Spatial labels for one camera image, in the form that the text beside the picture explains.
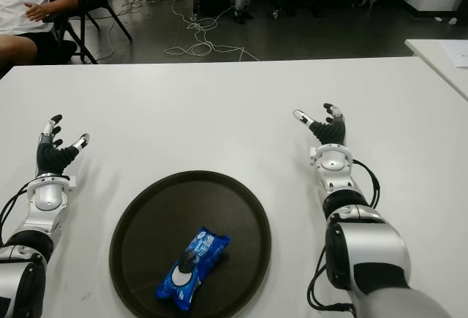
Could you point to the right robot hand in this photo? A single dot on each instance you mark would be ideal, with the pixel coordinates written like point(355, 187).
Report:
point(331, 133)

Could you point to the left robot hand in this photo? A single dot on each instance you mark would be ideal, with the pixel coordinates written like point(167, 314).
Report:
point(53, 157)

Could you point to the blue Oreo cookie packet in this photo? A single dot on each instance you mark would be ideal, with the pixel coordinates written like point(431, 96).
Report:
point(194, 259)

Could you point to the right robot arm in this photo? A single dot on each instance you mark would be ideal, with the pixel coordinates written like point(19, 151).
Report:
point(336, 172)

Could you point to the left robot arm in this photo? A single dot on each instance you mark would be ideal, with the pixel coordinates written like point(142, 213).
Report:
point(47, 195)

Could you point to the round dark brown tray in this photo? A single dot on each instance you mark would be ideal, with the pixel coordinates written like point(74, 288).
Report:
point(146, 223)

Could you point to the white side table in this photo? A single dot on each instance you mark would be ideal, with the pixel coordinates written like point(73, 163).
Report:
point(431, 55)

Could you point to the white paper sheet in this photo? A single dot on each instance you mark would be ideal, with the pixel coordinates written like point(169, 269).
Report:
point(459, 56)

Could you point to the black folding chair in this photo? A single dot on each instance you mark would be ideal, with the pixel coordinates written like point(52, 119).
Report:
point(95, 1)

